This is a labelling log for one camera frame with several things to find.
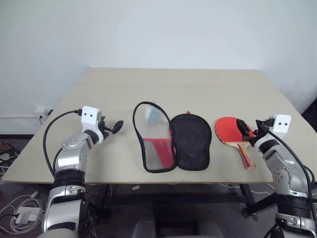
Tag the dark floor clutter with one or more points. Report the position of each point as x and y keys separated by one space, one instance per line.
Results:
x=7 y=153

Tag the grey rounded shape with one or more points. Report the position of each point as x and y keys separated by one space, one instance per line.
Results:
x=143 y=223

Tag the white power adapter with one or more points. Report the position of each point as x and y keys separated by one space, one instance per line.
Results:
x=28 y=215

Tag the red table tennis paddle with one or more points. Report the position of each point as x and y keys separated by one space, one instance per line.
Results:
x=226 y=129

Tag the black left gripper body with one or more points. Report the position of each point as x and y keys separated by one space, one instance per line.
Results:
x=105 y=127

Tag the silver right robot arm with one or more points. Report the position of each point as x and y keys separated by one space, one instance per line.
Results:
x=284 y=171

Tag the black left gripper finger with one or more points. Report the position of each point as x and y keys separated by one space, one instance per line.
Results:
x=116 y=130
x=120 y=124

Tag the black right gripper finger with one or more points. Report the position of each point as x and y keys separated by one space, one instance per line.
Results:
x=248 y=138
x=244 y=127

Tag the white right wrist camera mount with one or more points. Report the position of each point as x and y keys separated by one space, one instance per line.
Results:
x=282 y=122

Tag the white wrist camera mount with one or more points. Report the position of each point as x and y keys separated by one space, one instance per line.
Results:
x=282 y=122
x=89 y=116

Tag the white wall power outlet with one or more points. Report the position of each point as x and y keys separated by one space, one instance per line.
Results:
x=44 y=115

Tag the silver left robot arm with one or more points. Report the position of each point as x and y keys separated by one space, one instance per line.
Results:
x=71 y=158

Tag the black paddle case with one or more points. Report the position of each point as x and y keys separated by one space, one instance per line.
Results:
x=192 y=143

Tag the small white paper label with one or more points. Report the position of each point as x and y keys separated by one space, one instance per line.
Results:
x=136 y=188

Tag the dark cabinet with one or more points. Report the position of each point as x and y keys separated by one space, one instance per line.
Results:
x=310 y=111

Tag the black metal table frame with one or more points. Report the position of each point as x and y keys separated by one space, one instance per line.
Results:
x=248 y=198

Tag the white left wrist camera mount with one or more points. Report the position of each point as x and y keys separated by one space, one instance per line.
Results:
x=89 y=116

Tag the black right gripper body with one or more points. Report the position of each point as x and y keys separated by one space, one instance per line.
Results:
x=260 y=131

